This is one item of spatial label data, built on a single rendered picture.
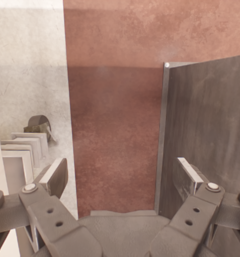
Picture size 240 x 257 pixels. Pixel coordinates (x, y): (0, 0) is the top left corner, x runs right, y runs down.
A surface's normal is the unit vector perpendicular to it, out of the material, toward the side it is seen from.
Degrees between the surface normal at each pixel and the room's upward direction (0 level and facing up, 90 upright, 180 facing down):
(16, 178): 0
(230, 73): 90
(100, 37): 0
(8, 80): 0
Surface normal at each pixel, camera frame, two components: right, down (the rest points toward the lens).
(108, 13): 0.02, 0.27
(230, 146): -1.00, 0.00
